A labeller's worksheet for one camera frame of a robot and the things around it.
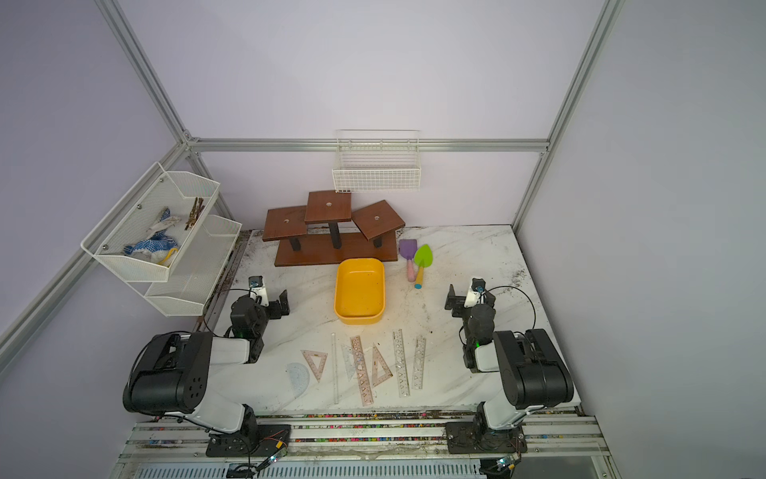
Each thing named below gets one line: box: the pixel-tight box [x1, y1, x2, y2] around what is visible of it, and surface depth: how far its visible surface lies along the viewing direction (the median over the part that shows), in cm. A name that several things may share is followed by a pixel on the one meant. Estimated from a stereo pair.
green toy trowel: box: [413, 243, 434, 290], surface depth 114 cm
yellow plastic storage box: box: [334, 257, 386, 326], surface depth 103 cm
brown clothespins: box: [184, 196, 206, 231], surface depth 83 cm
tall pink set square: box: [372, 342, 394, 389], surface depth 88 cm
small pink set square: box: [300, 349, 329, 383], surface depth 88 cm
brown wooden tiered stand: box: [262, 189, 406, 267], surface depth 106 cm
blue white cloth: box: [123, 206, 182, 267], surface depth 73 cm
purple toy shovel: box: [398, 239, 418, 283], surface depth 117 cm
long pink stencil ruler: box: [350, 335, 375, 407], surface depth 86 cm
